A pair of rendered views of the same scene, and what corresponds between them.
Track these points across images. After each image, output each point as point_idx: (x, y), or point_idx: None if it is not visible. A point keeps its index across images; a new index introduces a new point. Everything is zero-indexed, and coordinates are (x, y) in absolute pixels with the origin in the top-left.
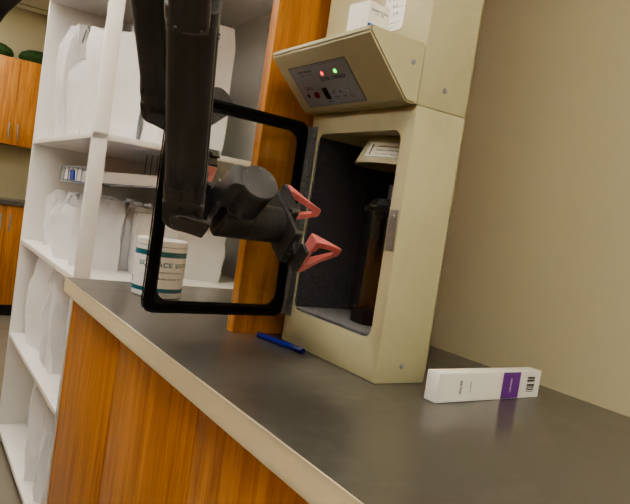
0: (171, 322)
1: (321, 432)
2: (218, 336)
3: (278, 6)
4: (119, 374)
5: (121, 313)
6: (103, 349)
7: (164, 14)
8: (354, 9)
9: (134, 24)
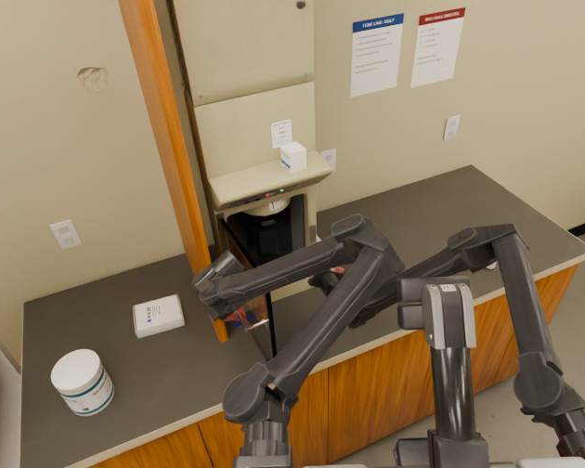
0: (214, 374)
1: (396, 312)
2: (245, 346)
3: (188, 164)
4: (208, 423)
5: (198, 407)
6: (162, 440)
7: (465, 270)
8: (294, 156)
9: (303, 279)
